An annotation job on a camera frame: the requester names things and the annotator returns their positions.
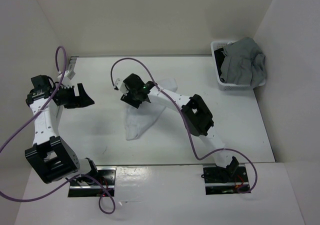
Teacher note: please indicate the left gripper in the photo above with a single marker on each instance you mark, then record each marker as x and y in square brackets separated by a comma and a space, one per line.
[82, 100]

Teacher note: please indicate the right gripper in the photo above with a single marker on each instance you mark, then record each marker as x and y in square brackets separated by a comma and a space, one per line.
[127, 99]

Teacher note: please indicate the white skirt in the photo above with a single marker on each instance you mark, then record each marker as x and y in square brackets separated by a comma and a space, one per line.
[139, 119]

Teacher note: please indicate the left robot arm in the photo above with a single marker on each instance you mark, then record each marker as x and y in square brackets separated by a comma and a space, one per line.
[65, 163]

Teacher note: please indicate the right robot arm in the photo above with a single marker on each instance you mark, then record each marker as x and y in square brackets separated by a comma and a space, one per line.
[195, 115]

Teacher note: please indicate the white laundry basket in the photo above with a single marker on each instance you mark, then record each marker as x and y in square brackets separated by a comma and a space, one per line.
[218, 57]

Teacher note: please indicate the grey skirt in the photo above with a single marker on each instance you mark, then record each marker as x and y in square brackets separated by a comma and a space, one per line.
[243, 63]

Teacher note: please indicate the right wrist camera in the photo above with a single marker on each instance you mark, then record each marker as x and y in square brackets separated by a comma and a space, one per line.
[120, 86]

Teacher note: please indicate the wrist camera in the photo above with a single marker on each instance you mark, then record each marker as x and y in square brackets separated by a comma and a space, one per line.
[120, 86]
[66, 81]

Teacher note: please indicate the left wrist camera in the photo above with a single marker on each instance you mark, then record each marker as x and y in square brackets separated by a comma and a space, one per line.
[66, 81]

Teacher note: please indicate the aluminium table edge rail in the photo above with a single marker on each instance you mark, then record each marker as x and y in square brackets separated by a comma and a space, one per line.
[47, 123]

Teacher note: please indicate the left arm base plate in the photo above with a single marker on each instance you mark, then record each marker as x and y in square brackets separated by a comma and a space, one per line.
[106, 176]

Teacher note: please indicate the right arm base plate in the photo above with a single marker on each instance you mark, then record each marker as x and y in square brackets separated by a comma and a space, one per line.
[218, 183]

